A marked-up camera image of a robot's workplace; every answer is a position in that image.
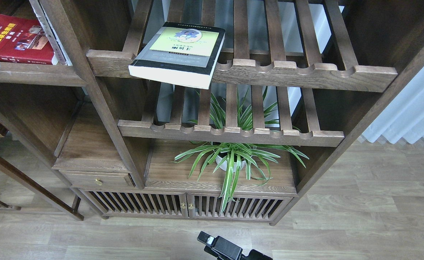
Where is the yellow grey thick book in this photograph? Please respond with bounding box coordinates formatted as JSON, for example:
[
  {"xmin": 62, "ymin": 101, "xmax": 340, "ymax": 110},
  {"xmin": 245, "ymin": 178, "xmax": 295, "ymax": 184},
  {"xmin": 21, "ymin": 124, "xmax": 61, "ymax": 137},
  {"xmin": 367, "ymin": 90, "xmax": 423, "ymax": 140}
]
[{"xmin": 128, "ymin": 22, "xmax": 225, "ymax": 89}]

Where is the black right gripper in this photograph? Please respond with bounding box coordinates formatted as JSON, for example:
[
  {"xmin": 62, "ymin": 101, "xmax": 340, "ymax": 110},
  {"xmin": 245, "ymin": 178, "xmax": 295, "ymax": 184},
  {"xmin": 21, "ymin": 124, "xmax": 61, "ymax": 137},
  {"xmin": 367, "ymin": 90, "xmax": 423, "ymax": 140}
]
[{"xmin": 197, "ymin": 231, "xmax": 273, "ymax": 260}]

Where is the dark wooden bookshelf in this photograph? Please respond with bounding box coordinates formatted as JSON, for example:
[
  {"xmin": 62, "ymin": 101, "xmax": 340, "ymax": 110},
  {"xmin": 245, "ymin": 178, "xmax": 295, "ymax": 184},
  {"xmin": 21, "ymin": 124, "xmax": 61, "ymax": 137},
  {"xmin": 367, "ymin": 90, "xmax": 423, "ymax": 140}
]
[{"xmin": 0, "ymin": 0, "xmax": 424, "ymax": 225}]

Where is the white plant pot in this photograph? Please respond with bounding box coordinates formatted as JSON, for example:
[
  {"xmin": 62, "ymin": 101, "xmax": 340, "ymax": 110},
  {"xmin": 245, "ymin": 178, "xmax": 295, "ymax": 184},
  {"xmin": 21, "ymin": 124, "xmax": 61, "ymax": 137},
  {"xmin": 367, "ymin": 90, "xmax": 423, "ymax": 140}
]
[{"xmin": 215, "ymin": 153, "xmax": 246, "ymax": 172}]

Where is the dark wooden side furniture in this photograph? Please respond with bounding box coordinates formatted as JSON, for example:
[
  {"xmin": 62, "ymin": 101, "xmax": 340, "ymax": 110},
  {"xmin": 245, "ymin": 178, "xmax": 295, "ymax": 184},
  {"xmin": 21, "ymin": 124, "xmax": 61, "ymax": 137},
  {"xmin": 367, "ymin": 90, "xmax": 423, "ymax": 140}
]
[{"xmin": 0, "ymin": 108, "xmax": 85, "ymax": 221}]

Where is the green spider plant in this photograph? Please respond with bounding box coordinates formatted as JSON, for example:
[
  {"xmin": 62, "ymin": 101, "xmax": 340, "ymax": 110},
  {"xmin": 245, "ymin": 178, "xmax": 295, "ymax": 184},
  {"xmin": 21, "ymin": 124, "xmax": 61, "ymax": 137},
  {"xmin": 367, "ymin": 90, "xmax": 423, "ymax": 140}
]
[{"xmin": 171, "ymin": 87, "xmax": 309, "ymax": 213}]

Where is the white pleated curtain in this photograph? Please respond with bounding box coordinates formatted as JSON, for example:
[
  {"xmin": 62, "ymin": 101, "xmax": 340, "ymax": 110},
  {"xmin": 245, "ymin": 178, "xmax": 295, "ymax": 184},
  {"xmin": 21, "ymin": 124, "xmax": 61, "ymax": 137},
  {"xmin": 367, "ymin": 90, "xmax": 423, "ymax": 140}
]
[{"xmin": 360, "ymin": 66, "xmax": 424, "ymax": 144}]

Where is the red paperback book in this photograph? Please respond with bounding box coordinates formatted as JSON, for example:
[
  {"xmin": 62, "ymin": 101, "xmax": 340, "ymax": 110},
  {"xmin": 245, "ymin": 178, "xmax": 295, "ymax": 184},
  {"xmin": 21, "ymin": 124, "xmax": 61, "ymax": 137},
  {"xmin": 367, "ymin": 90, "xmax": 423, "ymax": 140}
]
[{"xmin": 0, "ymin": 14, "xmax": 59, "ymax": 65}]

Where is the white upright book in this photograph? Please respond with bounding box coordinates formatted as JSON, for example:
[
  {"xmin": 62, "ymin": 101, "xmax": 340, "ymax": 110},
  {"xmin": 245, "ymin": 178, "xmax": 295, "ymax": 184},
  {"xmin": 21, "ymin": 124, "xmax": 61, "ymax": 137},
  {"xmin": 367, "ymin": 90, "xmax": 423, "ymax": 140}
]
[{"xmin": 29, "ymin": 0, "xmax": 72, "ymax": 66}]

